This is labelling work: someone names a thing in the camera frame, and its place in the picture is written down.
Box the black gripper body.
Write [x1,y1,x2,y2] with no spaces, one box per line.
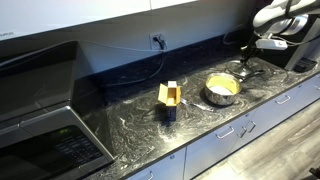
[245,35,264,57]

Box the glass pot lid black knob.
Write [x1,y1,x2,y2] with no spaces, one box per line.
[225,59,259,79]

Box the steel saucepan with black handle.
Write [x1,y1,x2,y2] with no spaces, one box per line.
[203,69,267,107]

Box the silver fork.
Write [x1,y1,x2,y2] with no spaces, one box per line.
[180,97,214,112]

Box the black ribbed block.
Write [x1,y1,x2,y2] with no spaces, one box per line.
[293,57,318,74]

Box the blue pasta box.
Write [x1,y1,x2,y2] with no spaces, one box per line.
[157,80,183,122]

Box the pale blue base cabinet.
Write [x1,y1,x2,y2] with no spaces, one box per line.
[124,73,320,180]

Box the black steel microwave oven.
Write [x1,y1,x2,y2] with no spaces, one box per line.
[0,40,116,180]

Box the white wrist camera block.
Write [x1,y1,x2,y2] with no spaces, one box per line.
[255,38,288,51]

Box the grey looped cable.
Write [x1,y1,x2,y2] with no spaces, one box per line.
[222,23,249,46]

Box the grey metal post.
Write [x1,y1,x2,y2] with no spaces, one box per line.
[284,16,320,71]

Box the black power cable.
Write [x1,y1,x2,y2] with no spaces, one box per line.
[101,34,168,88]

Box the white wall outlet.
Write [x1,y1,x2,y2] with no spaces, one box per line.
[149,31,167,51]

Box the thin white cable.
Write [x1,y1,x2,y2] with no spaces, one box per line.
[78,39,158,53]

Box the white wall cabinet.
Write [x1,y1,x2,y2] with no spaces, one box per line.
[0,0,201,43]

